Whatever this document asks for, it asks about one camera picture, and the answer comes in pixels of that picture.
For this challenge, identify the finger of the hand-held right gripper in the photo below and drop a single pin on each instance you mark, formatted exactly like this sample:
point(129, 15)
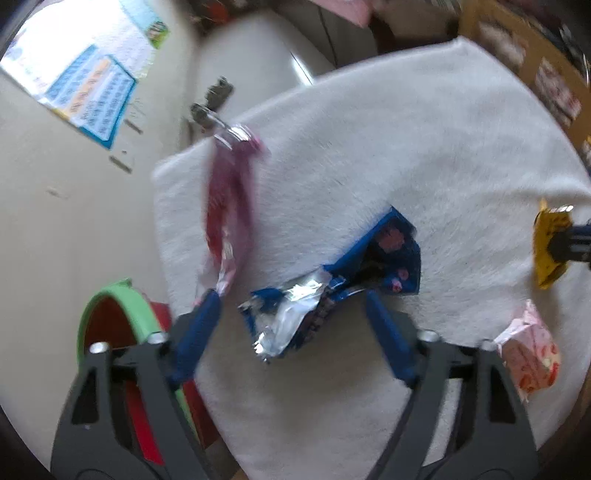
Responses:
point(575, 242)

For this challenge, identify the grey small object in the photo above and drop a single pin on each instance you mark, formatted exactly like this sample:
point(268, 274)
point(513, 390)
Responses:
point(217, 90)

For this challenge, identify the green rimmed red bin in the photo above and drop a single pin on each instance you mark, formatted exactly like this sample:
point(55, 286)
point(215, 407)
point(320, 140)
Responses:
point(138, 314)

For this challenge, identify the pink snack packet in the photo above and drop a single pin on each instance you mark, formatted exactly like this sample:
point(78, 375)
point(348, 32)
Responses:
point(231, 207)

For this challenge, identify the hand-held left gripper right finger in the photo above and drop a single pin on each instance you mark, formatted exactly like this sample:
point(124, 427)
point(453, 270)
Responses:
point(388, 332)

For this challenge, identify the white chart poster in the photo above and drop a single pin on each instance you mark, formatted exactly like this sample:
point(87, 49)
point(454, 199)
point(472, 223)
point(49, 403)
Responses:
point(134, 27)

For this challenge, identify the blue snack wrapper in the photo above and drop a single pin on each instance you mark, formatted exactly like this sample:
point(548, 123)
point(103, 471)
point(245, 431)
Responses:
point(355, 267)

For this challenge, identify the blue chart poster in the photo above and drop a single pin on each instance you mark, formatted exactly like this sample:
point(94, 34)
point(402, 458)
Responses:
point(92, 97)

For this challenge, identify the white towel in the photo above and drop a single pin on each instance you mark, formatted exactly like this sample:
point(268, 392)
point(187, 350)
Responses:
point(415, 161)

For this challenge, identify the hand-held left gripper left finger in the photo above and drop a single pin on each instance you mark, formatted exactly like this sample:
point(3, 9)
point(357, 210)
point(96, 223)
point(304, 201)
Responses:
point(198, 332)

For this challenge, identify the pink cloth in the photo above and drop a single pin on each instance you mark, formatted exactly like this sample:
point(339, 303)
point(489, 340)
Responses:
point(344, 10)

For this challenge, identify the red white box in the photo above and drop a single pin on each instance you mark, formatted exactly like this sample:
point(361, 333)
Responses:
point(558, 92)

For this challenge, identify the pink white crumpled carton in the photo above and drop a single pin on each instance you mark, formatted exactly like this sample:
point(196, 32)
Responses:
point(531, 355)

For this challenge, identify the yellow snack wrapper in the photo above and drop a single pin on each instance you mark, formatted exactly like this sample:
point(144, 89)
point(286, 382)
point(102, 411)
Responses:
point(545, 249)

